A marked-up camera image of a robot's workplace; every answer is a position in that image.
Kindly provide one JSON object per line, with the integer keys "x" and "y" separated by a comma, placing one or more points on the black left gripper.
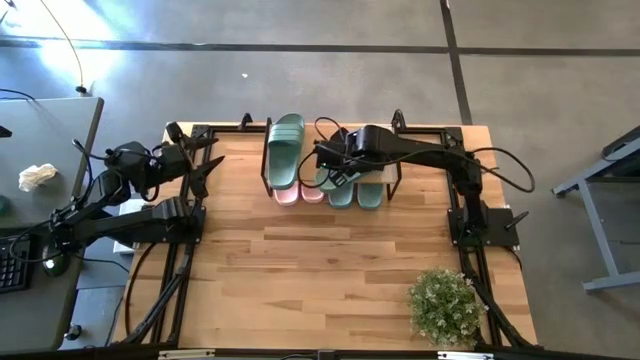
{"x": 175, "y": 162}

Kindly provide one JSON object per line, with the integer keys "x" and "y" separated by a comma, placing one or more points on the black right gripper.
{"x": 332, "y": 155}

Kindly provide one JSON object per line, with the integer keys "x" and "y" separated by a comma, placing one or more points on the light teal rubber slide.
{"x": 370, "y": 196}
{"x": 341, "y": 199}

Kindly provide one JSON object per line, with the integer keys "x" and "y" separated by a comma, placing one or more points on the wooden shelf black metal frame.
{"x": 309, "y": 135}

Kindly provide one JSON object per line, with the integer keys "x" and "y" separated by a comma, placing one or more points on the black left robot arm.
{"x": 125, "y": 225}

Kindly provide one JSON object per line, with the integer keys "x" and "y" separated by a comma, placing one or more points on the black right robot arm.
{"x": 430, "y": 147}

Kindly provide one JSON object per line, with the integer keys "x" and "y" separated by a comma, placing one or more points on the white power strip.
{"x": 124, "y": 247}

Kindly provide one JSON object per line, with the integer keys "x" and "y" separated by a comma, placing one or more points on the grey desk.
{"x": 40, "y": 315}
{"x": 50, "y": 140}

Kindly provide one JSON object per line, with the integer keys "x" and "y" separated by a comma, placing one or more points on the crumpled white tissue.
{"x": 36, "y": 175}

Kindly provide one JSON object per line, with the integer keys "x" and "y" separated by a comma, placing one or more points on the green artificial plant white flowers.
{"x": 445, "y": 310}

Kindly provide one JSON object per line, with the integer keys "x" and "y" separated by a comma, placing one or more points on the black computer mouse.
{"x": 52, "y": 266}

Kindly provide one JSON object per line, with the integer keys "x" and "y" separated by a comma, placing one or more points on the small black caster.
{"x": 74, "y": 331}

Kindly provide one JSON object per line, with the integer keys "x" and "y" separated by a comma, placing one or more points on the black keyboard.
{"x": 10, "y": 272}

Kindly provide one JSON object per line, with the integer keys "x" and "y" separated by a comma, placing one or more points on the grey metal table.
{"x": 604, "y": 245}

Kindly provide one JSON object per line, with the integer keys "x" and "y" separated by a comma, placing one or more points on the black aluminium rig frame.
{"x": 199, "y": 131}

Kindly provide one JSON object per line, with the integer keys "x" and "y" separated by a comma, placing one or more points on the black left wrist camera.
{"x": 174, "y": 132}

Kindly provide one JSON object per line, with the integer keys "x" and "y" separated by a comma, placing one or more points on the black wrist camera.
{"x": 174, "y": 132}
{"x": 340, "y": 137}

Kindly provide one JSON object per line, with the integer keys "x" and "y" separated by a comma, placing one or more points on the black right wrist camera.
{"x": 340, "y": 137}

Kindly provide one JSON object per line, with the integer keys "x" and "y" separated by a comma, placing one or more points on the silver aluminium bracket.
{"x": 185, "y": 355}
{"x": 465, "y": 356}

